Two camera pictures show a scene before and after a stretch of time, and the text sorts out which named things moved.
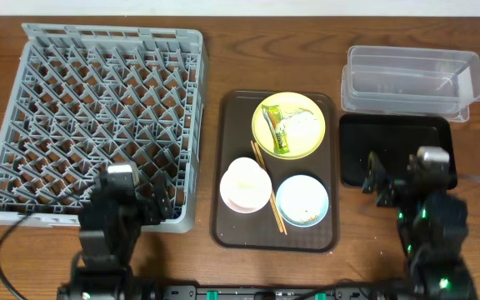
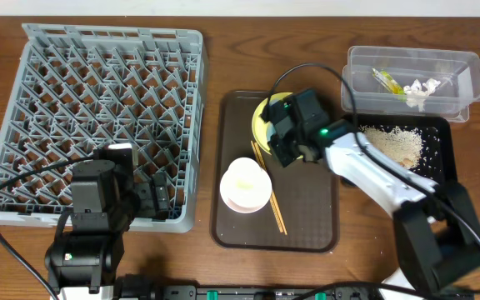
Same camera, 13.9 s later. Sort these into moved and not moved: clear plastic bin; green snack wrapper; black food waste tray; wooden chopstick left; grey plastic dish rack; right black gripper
Moved: green snack wrapper; right black gripper
Not moved: grey plastic dish rack; wooden chopstick left; clear plastic bin; black food waste tray
